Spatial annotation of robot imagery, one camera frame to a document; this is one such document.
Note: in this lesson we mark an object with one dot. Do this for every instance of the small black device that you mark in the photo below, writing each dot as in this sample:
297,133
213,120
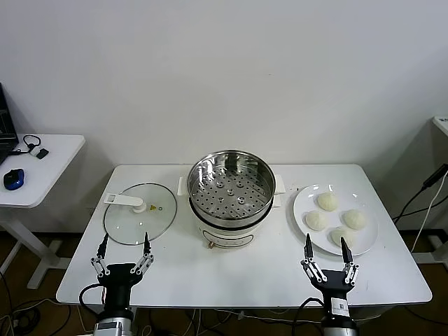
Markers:
43,154

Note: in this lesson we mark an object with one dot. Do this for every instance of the glass pot lid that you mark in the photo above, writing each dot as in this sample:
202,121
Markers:
157,224

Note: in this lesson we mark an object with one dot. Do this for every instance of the perforated steel steamer basket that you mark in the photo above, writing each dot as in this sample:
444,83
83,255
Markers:
231,196

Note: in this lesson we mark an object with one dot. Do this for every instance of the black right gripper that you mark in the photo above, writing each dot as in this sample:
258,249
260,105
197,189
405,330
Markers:
334,283

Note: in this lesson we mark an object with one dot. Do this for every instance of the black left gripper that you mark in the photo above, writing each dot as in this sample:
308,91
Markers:
119,280

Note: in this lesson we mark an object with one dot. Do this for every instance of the white side table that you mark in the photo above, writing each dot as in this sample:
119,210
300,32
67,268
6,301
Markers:
52,168

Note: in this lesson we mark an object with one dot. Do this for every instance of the stainless steel steamer pot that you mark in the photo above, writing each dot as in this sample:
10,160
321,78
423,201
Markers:
224,238

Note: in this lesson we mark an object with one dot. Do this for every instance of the white steamed baozi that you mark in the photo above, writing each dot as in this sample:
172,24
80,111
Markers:
316,221
337,236
354,220
328,202

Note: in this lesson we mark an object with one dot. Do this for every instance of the black laptop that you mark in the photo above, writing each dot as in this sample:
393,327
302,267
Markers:
5,122

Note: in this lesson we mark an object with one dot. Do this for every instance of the small white adapter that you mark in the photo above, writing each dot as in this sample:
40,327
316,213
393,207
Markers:
34,152

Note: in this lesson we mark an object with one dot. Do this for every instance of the white round plate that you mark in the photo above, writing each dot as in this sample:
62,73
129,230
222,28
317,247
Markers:
364,241

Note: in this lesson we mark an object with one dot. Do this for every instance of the blue computer mouse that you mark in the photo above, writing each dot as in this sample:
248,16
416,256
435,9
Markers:
14,179

